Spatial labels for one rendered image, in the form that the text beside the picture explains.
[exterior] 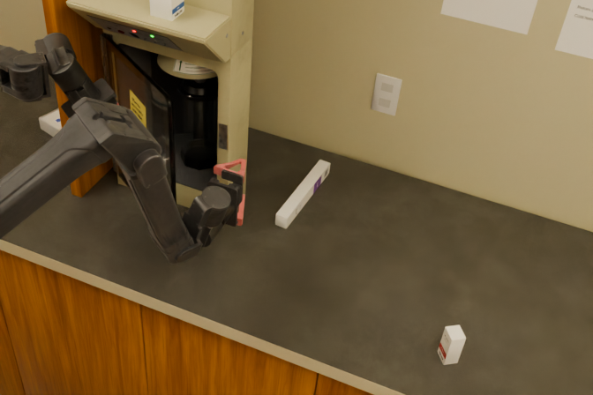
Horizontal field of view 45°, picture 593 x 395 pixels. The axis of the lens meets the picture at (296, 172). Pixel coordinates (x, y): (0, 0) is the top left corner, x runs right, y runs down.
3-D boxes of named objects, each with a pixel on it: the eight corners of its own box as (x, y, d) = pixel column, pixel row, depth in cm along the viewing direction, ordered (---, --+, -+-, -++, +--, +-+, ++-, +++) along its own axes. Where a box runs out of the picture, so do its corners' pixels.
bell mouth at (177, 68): (180, 34, 178) (180, 14, 175) (245, 53, 174) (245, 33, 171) (142, 67, 165) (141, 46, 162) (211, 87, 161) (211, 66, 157)
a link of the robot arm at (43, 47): (21, 104, 136) (15, 66, 131) (11, 70, 144) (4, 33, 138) (85, 93, 141) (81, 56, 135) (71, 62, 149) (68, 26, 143)
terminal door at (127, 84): (118, 171, 186) (105, 33, 161) (176, 242, 168) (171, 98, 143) (116, 172, 186) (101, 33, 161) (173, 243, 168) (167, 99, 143)
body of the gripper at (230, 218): (241, 184, 146) (224, 206, 140) (239, 221, 152) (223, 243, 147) (212, 175, 147) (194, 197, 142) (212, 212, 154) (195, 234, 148)
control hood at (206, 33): (101, 22, 161) (96, -20, 155) (231, 59, 153) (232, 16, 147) (70, 44, 152) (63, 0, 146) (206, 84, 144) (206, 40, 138)
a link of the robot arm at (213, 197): (150, 232, 139) (175, 265, 136) (162, 194, 132) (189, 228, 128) (199, 212, 147) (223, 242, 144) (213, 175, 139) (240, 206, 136)
